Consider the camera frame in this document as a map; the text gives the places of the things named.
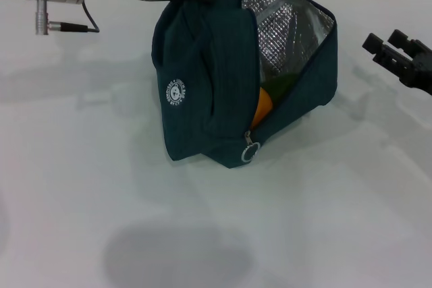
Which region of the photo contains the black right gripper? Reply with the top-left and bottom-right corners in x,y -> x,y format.
361,29 -> 432,96

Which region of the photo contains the teal fabric lunch bag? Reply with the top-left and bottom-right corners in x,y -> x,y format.
151,0 -> 339,170

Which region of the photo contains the green cucumber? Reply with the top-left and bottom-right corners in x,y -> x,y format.
261,71 -> 304,109

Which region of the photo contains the orange yellow pear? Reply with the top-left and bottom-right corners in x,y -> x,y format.
251,87 -> 274,129

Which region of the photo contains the left arm plug and cable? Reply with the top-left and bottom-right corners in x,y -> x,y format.
35,0 -> 101,36

